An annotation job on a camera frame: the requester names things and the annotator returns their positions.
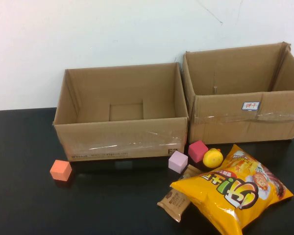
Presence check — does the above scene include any brown biscuit packet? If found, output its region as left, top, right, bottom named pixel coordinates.
left=157, top=164, right=204, bottom=223

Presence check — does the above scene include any yellow chips bag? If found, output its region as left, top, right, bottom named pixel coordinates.
left=170, top=143, right=294, bottom=235

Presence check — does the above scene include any printed brown cardboard box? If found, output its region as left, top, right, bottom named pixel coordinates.
left=52, top=62, right=189, bottom=162

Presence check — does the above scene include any lilac foam cube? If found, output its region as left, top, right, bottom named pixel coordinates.
left=168, top=150, right=189, bottom=174

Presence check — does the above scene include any pink foam cube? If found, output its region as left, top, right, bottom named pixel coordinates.
left=188, top=140, right=209, bottom=164

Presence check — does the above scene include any white-labelled brown cardboard box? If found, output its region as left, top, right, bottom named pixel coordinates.
left=182, top=42, right=294, bottom=145

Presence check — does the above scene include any orange foam cube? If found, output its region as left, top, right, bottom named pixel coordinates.
left=49, top=160, right=73, bottom=182

